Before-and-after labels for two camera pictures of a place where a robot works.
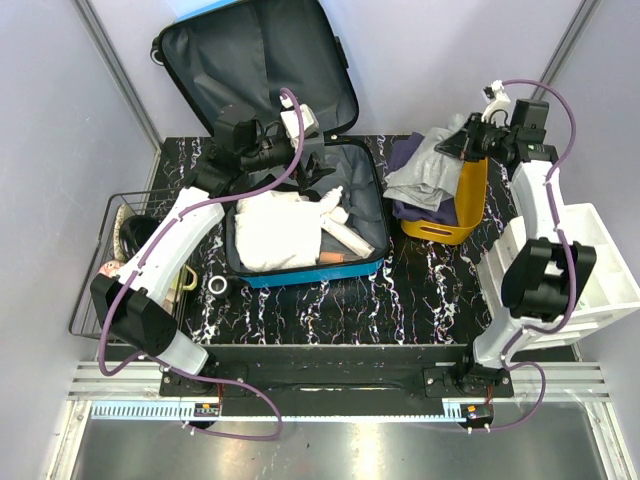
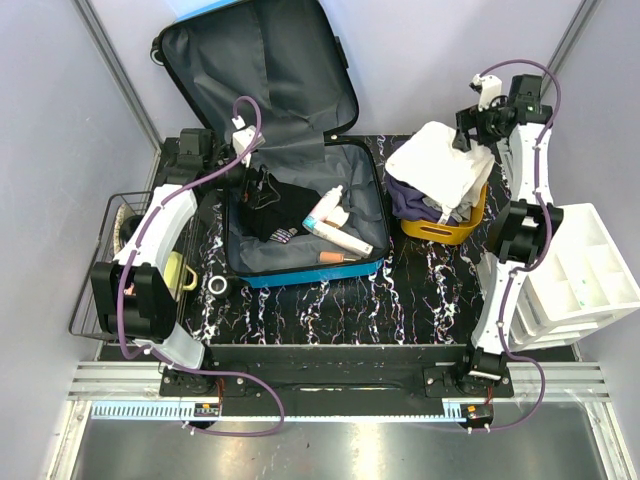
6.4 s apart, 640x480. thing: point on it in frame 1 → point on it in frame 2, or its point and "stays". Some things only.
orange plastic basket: x=469 y=203 stays
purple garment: x=448 y=211 → x=406 y=202
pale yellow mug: x=177 y=286 stays
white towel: x=277 y=229 → x=449 y=178
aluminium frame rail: x=533 y=382 stays
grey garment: x=428 y=177 → x=462 y=212
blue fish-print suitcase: x=270 y=80 stays
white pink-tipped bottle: x=330 y=200 stays
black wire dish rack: x=126 y=222 stays
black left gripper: x=312 y=172 → x=261 y=189
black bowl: x=133 y=231 stays
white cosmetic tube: x=346 y=236 stays
